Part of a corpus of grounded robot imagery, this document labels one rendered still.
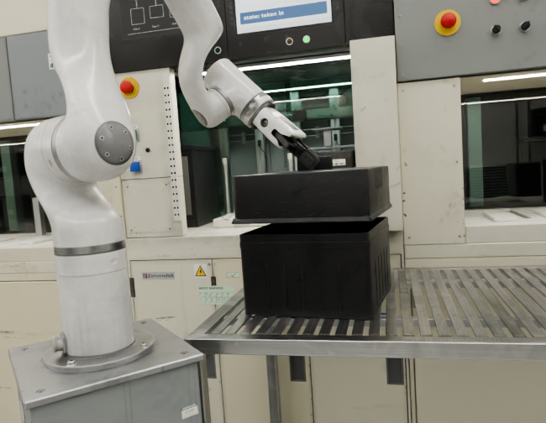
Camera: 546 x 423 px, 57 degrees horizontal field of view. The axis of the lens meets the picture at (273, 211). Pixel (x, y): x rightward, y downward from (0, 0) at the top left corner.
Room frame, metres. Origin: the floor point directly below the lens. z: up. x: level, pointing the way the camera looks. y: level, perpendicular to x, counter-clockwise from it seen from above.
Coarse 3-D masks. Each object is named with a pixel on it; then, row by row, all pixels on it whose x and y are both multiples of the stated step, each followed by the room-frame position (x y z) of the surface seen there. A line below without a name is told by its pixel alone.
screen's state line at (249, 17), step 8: (272, 8) 1.50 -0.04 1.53; (280, 8) 1.49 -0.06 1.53; (288, 8) 1.49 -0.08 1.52; (296, 8) 1.48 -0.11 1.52; (304, 8) 1.48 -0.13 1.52; (312, 8) 1.47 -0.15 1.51; (320, 8) 1.46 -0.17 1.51; (240, 16) 1.52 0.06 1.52; (248, 16) 1.51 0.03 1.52; (256, 16) 1.51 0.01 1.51; (264, 16) 1.50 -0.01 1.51; (272, 16) 1.50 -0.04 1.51; (280, 16) 1.49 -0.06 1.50; (288, 16) 1.49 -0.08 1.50; (296, 16) 1.48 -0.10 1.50; (240, 24) 1.52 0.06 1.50
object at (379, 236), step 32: (288, 224) 1.29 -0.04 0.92; (320, 224) 1.26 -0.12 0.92; (352, 224) 1.23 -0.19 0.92; (384, 224) 1.13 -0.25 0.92; (256, 256) 1.03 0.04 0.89; (288, 256) 1.00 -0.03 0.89; (320, 256) 0.98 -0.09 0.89; (352, 256) 0.95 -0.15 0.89; (384, 256) 1.10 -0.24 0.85; (256, 288) 1.03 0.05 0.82; (288, 288) 1.00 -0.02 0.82; (320, 288) 0.98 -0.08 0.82; (352, 288) 0.96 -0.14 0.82; (384, 288) 1.09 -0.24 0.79
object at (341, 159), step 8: (312, 128) 2.05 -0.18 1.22; (320, 128) 2.05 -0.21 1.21; (328, 128) 2.05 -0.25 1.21; (336, 128) 2.08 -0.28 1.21; (328, 136) 2.07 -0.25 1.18; (328, 144) 2.07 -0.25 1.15; (352, 144) 2.05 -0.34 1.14; (320, 152) 1.99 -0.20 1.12; (328, 152) 1.98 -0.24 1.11; (336, 152) 1.97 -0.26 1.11; (344, 152) 1.97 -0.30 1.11; (352, 152) 1.96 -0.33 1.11; (336, 160) 1.98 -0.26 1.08; (344, 160) 1.97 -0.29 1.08; (352, 160) 1.96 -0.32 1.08; (336, 168) 1.98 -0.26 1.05
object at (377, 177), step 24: (360, 168) 1.01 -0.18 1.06; (384, 168) 1.13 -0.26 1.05; (240, 192) 1.03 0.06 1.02; (264, 192) 1.01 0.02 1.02; (288, 192) 0.99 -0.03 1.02; (312, 192) 0.98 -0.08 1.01; (336, 192) 0.96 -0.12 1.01; (360, 192) 0.94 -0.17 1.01; (384, 192) 1.11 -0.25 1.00; (240, 216) 1.03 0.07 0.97; (264, 216) 1.01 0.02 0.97; (288, 216) 0.99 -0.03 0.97; (312, 216) 0.98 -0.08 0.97; (336, 216) 0.96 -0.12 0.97; (360, 216) 0.94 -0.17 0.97
